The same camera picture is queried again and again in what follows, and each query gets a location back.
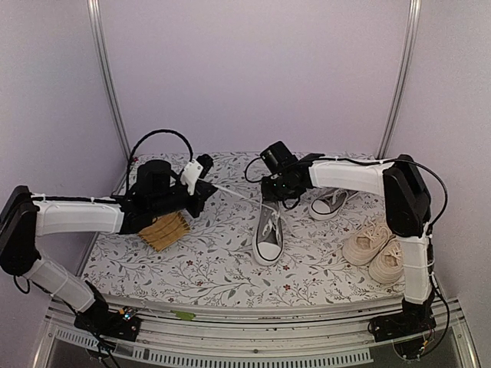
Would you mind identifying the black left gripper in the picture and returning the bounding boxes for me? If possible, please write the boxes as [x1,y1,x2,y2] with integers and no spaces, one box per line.
[150,174,217,218]

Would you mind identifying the grey sneaker with white laces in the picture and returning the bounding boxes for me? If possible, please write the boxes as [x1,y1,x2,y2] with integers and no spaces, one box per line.
[213,183,285,266]

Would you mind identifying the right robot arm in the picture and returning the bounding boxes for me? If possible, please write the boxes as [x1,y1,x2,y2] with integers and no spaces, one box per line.
[260,149,433,334]

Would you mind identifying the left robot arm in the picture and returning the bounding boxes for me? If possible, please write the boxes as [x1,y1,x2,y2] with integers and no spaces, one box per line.
[1,155,216,333]

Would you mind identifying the yellow bamboo fan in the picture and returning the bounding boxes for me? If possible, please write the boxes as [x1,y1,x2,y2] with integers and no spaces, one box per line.
[138,212,190,252]

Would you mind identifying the grey sneaker near bottle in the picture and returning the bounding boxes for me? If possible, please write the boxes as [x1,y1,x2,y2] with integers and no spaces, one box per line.
[308,188,358,221]

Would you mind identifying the floral patterned table mat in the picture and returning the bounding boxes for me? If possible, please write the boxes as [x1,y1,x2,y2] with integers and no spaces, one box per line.
[81,152,404,308]

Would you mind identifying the beige sneaker inner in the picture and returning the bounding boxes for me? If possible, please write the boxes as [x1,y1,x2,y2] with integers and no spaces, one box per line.
[342,217,394,266]

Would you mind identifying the beige sneaker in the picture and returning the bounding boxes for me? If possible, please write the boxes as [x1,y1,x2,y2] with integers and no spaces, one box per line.
[368,238,404,284]
[342,217,394,266]

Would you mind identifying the green tape piece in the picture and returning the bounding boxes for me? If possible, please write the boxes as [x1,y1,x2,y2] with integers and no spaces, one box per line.
[171,310,196,321]

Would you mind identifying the beige sneaker outer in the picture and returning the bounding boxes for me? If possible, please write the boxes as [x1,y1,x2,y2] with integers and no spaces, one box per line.
[368,238,404,284]

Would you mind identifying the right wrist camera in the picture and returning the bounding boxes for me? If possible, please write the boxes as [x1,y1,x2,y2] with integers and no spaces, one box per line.
[260,141,298,173]

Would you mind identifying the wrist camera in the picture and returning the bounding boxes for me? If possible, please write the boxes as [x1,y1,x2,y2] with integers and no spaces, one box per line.
[180,154,213,196]
[260,141,298,173]

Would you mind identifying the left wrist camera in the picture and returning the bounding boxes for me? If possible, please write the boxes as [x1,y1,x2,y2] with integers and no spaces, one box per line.
[180,154,213,196]

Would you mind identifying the black left camera cable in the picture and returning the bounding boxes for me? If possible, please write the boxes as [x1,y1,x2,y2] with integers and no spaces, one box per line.
[129,129,195,164]

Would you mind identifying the black camera cable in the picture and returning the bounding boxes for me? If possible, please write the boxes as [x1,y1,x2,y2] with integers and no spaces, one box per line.
[390,156,449,231]
[129,129,195,164]

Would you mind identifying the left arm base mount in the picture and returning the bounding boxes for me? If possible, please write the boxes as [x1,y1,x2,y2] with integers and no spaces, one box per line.
[74,306,142,342]

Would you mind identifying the black right camera cable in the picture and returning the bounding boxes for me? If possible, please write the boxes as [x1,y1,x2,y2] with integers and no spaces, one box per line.
[390,156,449,231]

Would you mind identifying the aluminium front rail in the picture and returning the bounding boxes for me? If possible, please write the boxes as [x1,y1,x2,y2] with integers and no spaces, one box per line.
[33,297,483,367]

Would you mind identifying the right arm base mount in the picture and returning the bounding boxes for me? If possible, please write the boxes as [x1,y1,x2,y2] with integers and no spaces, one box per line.
[367,305,437,342]

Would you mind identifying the left aluminium frame post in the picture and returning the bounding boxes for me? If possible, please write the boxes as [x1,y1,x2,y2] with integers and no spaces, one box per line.
[87,0,131,159]

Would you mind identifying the aluminium frame post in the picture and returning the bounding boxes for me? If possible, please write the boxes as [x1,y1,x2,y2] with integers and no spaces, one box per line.
[87,0,131,159]
[376,0,422,159]

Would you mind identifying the right aluminium frame post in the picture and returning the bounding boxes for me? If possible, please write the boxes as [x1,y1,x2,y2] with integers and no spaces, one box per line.
[376,0,422,159]

